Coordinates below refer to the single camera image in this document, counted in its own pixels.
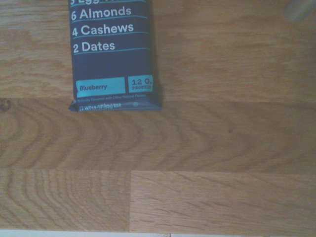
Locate blue blueberry protein bar wrapper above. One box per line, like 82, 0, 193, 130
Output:
68, 0, 163, 112

